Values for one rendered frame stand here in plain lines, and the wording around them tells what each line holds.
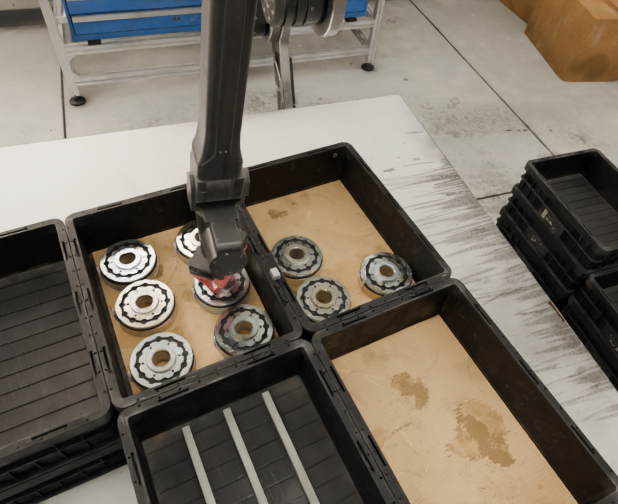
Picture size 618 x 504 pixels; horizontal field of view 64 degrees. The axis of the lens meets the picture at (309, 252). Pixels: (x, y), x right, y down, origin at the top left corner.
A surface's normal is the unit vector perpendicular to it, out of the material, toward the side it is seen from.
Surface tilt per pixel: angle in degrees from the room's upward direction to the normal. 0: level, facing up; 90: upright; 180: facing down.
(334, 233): 0
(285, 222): 0
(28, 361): 0
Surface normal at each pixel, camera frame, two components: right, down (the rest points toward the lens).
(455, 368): 0.08, -0.62
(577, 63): 0.10, 0.79
